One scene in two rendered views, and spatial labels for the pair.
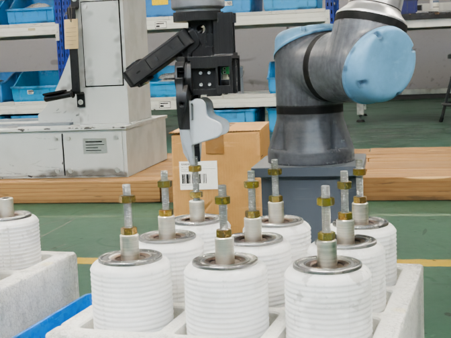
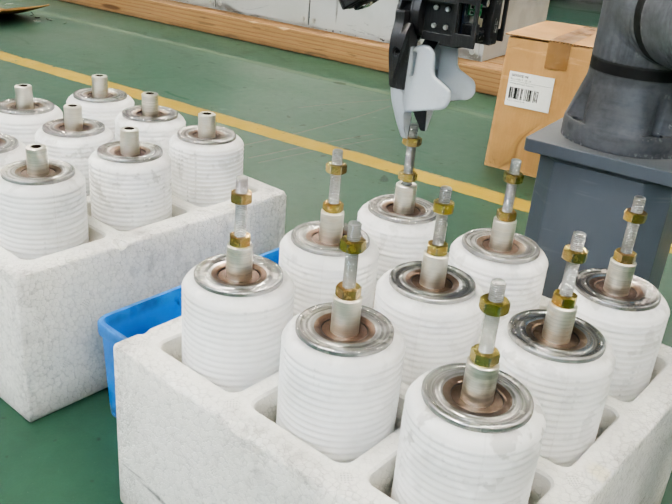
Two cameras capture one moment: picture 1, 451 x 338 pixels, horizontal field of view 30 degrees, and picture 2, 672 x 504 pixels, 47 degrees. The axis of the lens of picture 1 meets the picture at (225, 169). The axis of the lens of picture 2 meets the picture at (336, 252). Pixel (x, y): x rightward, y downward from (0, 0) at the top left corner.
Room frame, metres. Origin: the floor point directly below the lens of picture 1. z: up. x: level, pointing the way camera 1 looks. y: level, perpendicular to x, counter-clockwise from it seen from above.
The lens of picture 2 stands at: (0.45, -0.17, 0.56)
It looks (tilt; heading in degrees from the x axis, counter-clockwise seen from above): 25 degrees down; 21
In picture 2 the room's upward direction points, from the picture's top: 5 degrees clockwise
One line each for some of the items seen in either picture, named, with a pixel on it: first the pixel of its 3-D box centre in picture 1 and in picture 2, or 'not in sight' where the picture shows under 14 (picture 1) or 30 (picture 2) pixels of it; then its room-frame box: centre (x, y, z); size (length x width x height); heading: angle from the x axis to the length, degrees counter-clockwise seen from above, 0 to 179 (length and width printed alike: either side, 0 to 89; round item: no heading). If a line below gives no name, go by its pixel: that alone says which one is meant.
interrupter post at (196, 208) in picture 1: (196, 211); (404, 198); (1.20, 0.04, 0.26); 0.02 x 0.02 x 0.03
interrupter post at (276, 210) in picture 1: (276, 212); (502, 234); (1.16, -0.07, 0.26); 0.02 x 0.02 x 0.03
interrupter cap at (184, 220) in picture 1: (197, 220); (403, 209); (1.20, 0.04, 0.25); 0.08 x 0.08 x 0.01
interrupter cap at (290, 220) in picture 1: (276, 222); (500, 246); (1.16, -0.07, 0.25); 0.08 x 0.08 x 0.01
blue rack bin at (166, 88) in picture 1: (172, 80); not in sight; (5.92, 0.34, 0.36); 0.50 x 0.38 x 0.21; 170
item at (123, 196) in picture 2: not in sight; (132, 223); (1.19, 0.38, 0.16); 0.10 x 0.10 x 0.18
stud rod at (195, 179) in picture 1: (195, 182); (409, 159); (1.20, 0.04, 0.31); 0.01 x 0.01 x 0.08
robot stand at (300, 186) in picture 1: (313, 244); (595, 248); (1.47, -0.15, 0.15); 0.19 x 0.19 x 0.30; 79
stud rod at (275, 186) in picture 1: (275, 186); (509, 197); (1.16, -0.07, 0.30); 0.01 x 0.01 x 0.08
